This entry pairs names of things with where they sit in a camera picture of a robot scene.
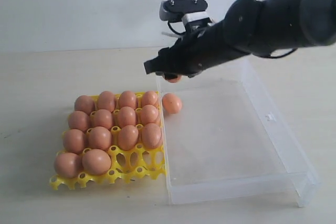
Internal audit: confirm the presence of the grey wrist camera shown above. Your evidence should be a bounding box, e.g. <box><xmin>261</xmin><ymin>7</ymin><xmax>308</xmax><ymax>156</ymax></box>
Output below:
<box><xmin>159</xmin><ymin>0</ymin><xmax>208</xmax><ymax>23</ymax></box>

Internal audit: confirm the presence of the clear plastic storage box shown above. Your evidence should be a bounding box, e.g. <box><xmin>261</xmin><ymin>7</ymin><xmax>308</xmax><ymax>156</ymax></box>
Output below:
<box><xmin>156</xmin><ymin>59</ymin><xmax>319</xmax><ymax>207</ymax></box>

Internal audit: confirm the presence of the brown egg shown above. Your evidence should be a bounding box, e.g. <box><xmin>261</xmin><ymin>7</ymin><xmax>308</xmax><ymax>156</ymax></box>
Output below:
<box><xmin>141</xmin><ymin>91</ymin><xmax>159</xmax><ymax>108</ymax></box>
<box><xmin>117</xmin><ymin>106</ymin><xmax>137</xmax><ymax>128</ymax></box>
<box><xmin>162</xmin><ymin>93</ymin><xmax>182</xmax><ymax>114</ymax></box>
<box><xmin>54</xmin><ymin>153</ymin><xmax>82</xmax><ymax>178</ymax></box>
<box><xmin>164</xmin><ymin>75</ymin><xmax>182</xmax><ymax>83</ymax></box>
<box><xmin>68</xmin><ymin>111</ymin><xmax>91</xmax><ymax>132</ymax></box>
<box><xmin>118</xmin><ymin>90</ymin><xmax>137</xmax><ymax>109</ymax></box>
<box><xmin>88</xmin><ymin>126</ymin><xmax>112</xmax><ymax>150</ymax></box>
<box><xmin>82</xmin><ymin>149</ymin><xmax>111</xmax><ymax>175</ymax></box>
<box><xmin>97</xmin><ymin>91</ymin><xmax>116</xmax><ymax>112</ymax></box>
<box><xmin>62</xmin><ymin>129</ymin><xmax>87</xmax><ymax>154</ymax></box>
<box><xmin>141</xmin><ymin>123</ymin><xmax>162</xmax><ymax>149</ymax></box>
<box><xmin>92</xmin><ymin>109</ymin><xmax>113</xmax><ymax>130</ymax></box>
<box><xmin>140</xmin><ymin>104</ymin><xmax>160</xmax><ymax>125</ymax></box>
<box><xmin>74</xmin><ymin>95</ymin><xmax>96</xmax><ymax>115</ymax></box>
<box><xmin>118</xmin><ymin>125</ymin><xmax>139</xmax><ymax>151</ymax></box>

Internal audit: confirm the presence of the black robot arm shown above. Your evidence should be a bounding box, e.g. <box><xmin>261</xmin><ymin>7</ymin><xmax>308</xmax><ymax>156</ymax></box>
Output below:
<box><xmin>144</xmin><ymin>0</ymin><xmax>335</xmax><ymax>80</ymax></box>

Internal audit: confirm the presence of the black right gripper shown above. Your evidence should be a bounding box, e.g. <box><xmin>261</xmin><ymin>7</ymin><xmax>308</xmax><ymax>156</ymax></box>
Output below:
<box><xmin>143</xmin><ymin>22</ymin><xmax>249</xmax><ymax>78</ymax></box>

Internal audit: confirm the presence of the yellow plastic egg tray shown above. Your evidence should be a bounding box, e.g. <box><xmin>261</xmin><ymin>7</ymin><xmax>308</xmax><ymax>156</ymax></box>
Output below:
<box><xmin>49</xmin><ymin>92</ymin><xmax>166</xmax><ymax>189</ymax></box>

